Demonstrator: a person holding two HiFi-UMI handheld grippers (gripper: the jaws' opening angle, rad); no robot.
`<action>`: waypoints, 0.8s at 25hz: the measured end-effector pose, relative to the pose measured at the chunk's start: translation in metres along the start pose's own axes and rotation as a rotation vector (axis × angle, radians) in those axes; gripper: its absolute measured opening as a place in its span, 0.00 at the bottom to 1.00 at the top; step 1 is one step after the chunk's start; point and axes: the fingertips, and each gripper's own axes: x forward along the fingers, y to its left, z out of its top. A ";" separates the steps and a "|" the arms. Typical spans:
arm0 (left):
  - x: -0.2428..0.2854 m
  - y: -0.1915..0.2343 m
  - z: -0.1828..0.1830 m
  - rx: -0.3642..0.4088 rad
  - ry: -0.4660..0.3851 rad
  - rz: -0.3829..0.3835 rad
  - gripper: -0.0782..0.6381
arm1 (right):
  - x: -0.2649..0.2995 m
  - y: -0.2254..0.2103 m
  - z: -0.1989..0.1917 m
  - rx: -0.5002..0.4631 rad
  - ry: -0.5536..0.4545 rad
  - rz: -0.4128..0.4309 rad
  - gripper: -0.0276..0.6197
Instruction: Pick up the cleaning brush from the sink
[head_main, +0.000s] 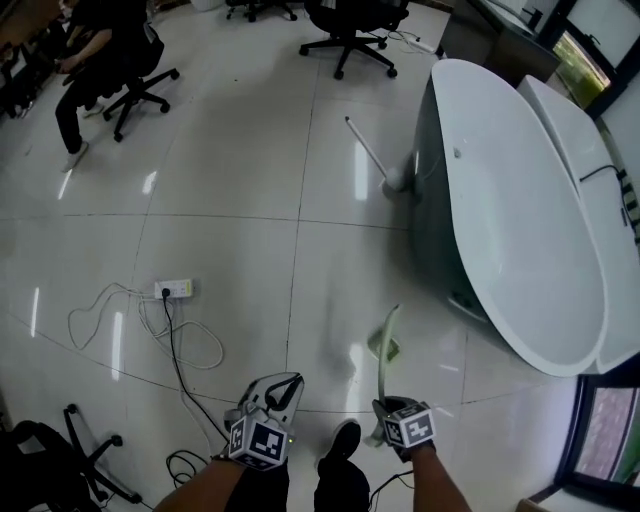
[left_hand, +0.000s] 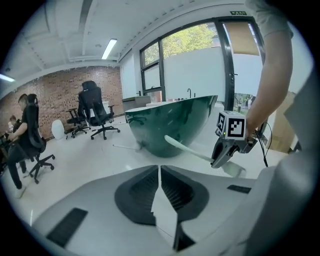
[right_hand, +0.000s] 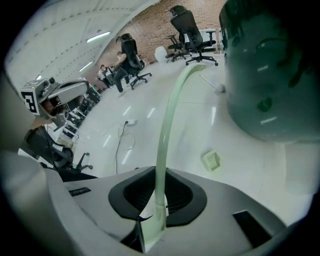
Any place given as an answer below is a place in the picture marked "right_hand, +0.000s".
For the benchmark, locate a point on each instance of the white stick with round head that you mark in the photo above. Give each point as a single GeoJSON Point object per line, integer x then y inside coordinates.
{"type": "Point", "coordinates": [219, 88]}

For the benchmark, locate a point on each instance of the person's grey shirt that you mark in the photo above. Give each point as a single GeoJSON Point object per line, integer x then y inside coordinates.
{"type": "Point", "coordinates": [12, 125]}

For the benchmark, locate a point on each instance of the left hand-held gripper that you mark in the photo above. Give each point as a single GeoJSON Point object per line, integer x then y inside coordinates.
{"type": "Point", "coordinates": [31, 97]}

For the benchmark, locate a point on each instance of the pale green flexible strip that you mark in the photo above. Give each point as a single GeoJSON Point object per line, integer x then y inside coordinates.
{"type": "Point", "coordinates": [165, 140]}

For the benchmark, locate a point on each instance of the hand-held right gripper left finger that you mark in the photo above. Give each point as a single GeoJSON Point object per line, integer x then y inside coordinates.
{"type": "Point", "coordinates": [136, 197]}

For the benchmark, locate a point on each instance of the long ceiling light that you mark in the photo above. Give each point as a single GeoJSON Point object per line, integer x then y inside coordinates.
{"type": "Point", "coordinates": [98, 36]}
{"type": "Point", "coordinates": [86, 66]}

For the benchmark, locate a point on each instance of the oval dark-sided bathtub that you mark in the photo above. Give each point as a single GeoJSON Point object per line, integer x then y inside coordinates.
{"type": "Point", "coordinates": [270, 75]}

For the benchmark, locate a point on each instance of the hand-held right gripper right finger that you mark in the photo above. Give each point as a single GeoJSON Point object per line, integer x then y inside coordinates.
{"type": "Point", "coordinates": [186, 200]}

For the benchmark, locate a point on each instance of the white rounded bin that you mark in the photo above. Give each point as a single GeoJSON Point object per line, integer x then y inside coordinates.
{"type": "Point", "coordinates": [160, 55]}

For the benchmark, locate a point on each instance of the row of white desks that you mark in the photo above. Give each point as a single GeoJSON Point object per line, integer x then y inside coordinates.
{"type": "Point", "coordinates": [80, 112]}

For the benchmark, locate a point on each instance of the white power strip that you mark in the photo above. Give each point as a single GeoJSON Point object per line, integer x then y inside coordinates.
{"type": "Point", "coordinates": [132, 122]}

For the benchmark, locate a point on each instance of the small pale green square holder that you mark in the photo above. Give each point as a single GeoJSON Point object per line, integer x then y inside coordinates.
{"type": "Point", "coordinates": [212, 161]}

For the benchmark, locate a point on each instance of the black office chair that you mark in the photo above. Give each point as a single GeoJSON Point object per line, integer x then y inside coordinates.
{"type": "Point", "coordinates": [176, 48]}
{"type": "Point", "coordinates": [131, 57]}
{"type": "Point", "coordinates": [60, 155]}
{"type": "Point", "coordinates": [192, 32]}

